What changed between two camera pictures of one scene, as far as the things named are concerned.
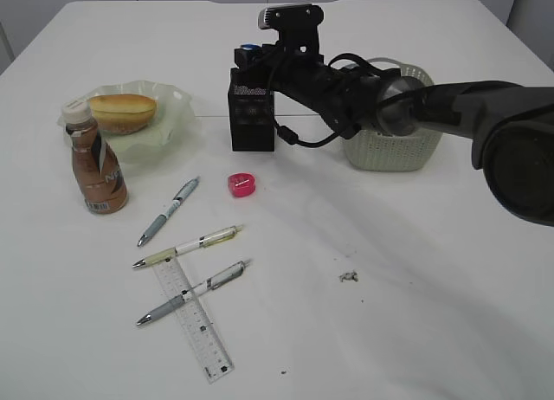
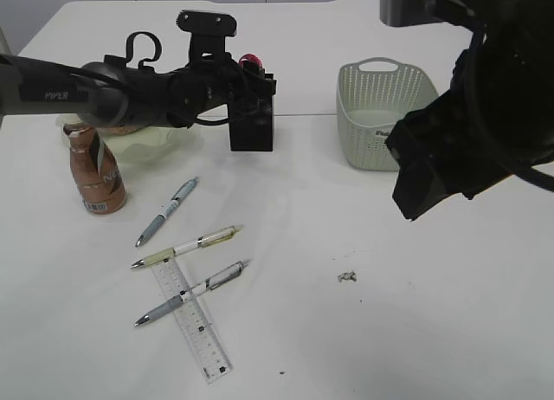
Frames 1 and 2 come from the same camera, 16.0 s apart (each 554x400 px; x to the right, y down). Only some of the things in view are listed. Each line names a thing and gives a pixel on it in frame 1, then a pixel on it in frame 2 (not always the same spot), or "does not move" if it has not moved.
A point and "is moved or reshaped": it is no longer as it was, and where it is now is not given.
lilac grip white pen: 211,283 does not move
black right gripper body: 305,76 → 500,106
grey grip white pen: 181,195 does not move
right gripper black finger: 247,60 → 418,189
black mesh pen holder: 252,113 does not move
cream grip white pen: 205,241 does not move
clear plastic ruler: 212,357 does not move
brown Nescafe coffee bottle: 97,165 does not move
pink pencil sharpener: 241,184 is moved or reshaped
